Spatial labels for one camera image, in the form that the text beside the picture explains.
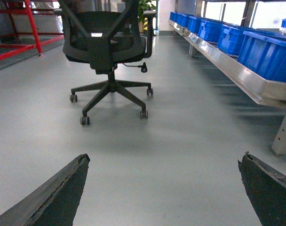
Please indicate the black office chair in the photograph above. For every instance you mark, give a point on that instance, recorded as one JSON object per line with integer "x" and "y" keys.
{"x": 104, "y": 34}

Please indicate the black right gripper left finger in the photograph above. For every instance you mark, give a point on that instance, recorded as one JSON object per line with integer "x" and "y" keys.
{"x": 55, "y": 202}

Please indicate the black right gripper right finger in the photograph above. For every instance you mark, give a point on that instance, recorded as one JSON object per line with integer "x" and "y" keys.
{"x": 266, "y": 190}

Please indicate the large blue plastic crate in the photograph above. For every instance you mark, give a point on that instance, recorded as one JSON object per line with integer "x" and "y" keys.
{"x": 264, "y": 55}

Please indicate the blue plastic bin rear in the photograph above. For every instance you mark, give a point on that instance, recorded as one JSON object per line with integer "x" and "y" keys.
{"x": 210, "y": 30}

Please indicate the stainless steel roller rack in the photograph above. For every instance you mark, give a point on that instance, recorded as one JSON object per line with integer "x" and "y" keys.
{"x": 260, "y": 90}

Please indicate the blue plastic bin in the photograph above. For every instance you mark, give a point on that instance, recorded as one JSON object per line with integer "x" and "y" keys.
{"x": 231, "y": 39}
{"x": 210, "y": 30}

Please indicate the blue plastic bin left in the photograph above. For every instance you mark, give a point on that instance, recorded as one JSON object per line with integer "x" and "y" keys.
{"x": 231, "y": 39}

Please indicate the green potted plant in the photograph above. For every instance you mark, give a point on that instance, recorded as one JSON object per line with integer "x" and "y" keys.
{"x": 145, "y": 5}

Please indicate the red metal frame table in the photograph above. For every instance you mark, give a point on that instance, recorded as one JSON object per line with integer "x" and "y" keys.
{"x": 27, "y": 25}

